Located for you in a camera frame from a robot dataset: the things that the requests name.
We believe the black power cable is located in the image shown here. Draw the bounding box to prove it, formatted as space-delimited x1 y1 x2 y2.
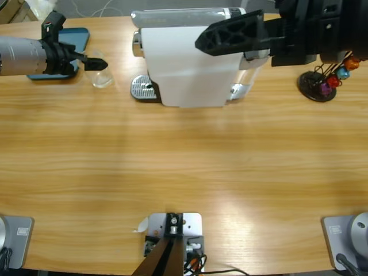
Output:
201 268 248 276

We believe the black base cable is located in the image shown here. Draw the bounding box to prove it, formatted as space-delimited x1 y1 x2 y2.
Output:
335 252 360 276

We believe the blue coffee capsule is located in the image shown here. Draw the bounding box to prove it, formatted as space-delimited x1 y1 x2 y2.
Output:
336 65 352 80

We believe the white plastic bag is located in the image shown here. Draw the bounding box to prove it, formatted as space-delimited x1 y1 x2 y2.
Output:
24 0 58 20

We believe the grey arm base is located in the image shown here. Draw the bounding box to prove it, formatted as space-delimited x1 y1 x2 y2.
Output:
321 212 368 271
0 215 35 270

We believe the clear drinking glass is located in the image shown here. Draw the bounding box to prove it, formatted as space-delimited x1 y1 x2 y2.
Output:
83 48 115 89

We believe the white capsule coffee machine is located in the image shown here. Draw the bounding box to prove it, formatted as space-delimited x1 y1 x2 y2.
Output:
131 7 275 109

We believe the orange cable bundle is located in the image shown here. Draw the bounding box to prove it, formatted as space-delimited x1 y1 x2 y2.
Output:
183 252 208 275

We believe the orange coffee capsule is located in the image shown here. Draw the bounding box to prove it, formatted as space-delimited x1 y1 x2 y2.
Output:
344 56 362 70

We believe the red coffee capsule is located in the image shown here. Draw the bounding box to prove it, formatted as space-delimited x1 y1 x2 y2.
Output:
327 74 343 88

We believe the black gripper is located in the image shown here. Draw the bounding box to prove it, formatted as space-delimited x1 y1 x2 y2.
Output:
40 39 109 76
194 0 368 67

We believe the white floor cable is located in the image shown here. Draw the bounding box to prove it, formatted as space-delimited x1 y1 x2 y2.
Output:
68 0 136 18

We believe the cardboard box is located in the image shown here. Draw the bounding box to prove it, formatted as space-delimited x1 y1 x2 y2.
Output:
0 0 38 25

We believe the teal plastic tray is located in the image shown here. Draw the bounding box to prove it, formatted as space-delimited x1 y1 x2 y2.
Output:
26 27 91 81

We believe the black capsule holder with rods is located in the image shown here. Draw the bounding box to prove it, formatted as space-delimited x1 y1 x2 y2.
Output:
297 51 356 103

